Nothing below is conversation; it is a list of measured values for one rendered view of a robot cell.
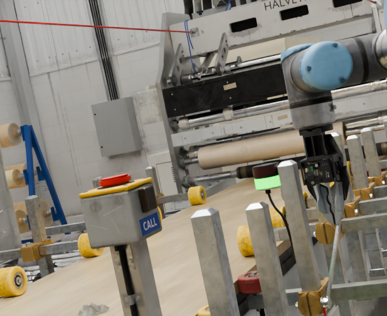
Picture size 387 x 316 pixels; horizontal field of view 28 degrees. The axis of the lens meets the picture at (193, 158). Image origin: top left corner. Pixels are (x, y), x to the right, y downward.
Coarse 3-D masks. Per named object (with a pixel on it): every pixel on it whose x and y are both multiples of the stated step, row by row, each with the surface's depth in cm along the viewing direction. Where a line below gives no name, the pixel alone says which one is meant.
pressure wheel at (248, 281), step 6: (240, 276) 178; (246, 276) 178; (252, 276) 177; (240, 282) 176; (246, 282) 175; (252, 282) 174; (258, 282) 174; (240, 288) 177; (246, 288) 175; (252, 288) 174; (258, 288) 174; (258, 294) 177; (264, 312) 178
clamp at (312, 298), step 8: (328, 280) 174; (320, 288) 168; (304, 296) 165; (312, 296) 165; (320, 296) 166; (296, 304) 167; (304, 304) 166; (312, 304) 165; (320, 304) 165; (304, 312) 166; (312, 312) 165; (320, 312) 167
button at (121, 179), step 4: (112, 176) 98; (116, 176) 97; (120, 176) 96; (124, 176) 96; (128, 176) 97; (100, 180) 97; (104, 180) 96; (108, 180) 96; (112, 180) 95; (116, 180) 96; (120, 180) 96; (124, 180) 96; (128, 180) 96; (100, 184) 96; (104, 184) 96; (108, 184) 96; (112, 184) 96; (116, 184) 96
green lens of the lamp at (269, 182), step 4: (276, 176) 167; (256, 180) 169; (260, 180) 167; (264, 180) 167; (268, 180) 167; (272, 180) 167; (276, 180) 167; (256, 184) 169; (260, 184) 168; (264, 184) 167; (268, 184) 167; (272, 184) 167; (276, 184) 167; (280, 184) 168; (256, 188) 170; (260, 188) 168; (264, 188) 167
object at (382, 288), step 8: (376, 280) 169; (384, 280) 168; (296, 288) 176; (336, 288) 170; (344, 288) 169; (352, 288) 169; (360, 288) 168; (368, 288) 167; (376, 288) 167; (384, 288) 166; (248, 296) 178; (256, 296) 177; (288, 296) 174; (296, 296) 173; (336, 296) 170; (344, 296) 169; (352, 296) 169; (360, 296) 168; (368, 296) 167; (376, 296) 167; (384, 296) 166; (248, 304) 178; (256, 304) 177
